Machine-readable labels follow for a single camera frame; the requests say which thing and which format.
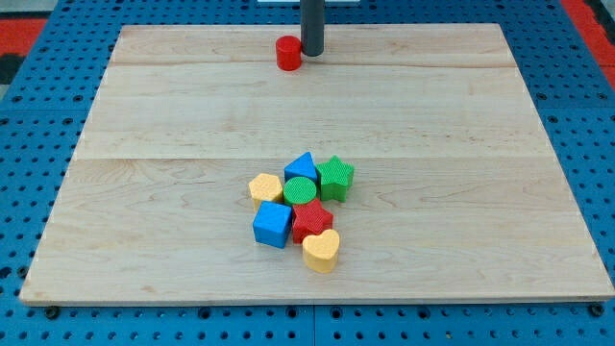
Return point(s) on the green star block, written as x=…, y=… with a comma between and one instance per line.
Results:
x=336, y=177

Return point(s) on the red star block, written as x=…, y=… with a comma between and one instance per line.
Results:
x=310, y=219

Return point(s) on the yellow heart block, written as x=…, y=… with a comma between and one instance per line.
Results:
x=320, y=252

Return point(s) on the blue triangle block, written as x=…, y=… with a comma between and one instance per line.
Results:
x=303, y=166

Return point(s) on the green cylinder block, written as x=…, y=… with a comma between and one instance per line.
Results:
x=299, y=191

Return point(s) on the yellow hexagon block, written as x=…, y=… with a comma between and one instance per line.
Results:
x=265, y=187

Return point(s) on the blue cube block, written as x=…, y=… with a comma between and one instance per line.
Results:
x=272, y=224

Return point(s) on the red cylinder block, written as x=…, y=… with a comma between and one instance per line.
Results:
x=288, y=53

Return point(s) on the light wooden board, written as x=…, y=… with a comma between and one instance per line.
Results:
x=458, y=196

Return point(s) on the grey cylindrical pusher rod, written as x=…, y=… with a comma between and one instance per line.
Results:
x=312, y=22

